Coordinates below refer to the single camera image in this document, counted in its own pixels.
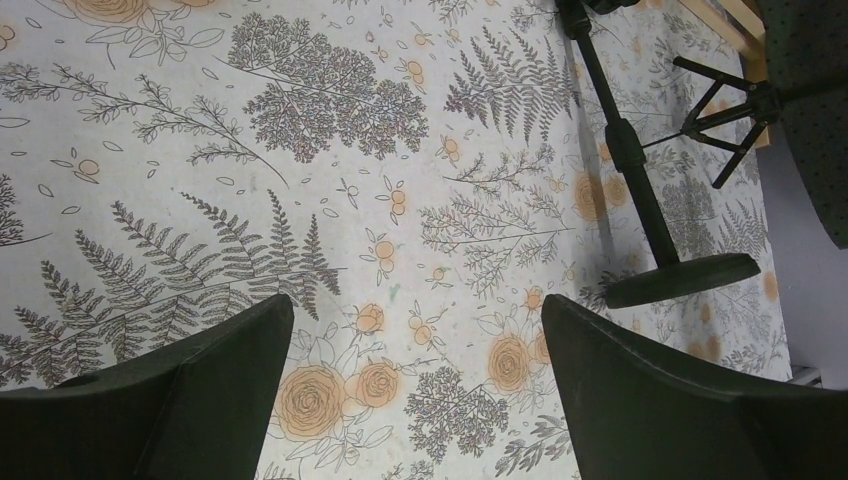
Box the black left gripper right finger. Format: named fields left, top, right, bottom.
left=541, top=294, right=847, bottom=479

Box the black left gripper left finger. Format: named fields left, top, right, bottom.
left=1, top=294, right=294, bottom=479

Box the round-base mic stand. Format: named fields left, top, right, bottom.
left=555, top=1, right=760, bottom=309

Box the black tripod mic stand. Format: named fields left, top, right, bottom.
left=641, top=56, right=848, bottom=190

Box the floral table mat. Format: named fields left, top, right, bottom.
left=0, top=0, right=793, bottom=480

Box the wooden clothes rack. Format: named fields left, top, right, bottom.
left=678, top=0, right=773, bottom=150

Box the dark dotted hanging garment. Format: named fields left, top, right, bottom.
left=757, top=0, right=847, bottom=250

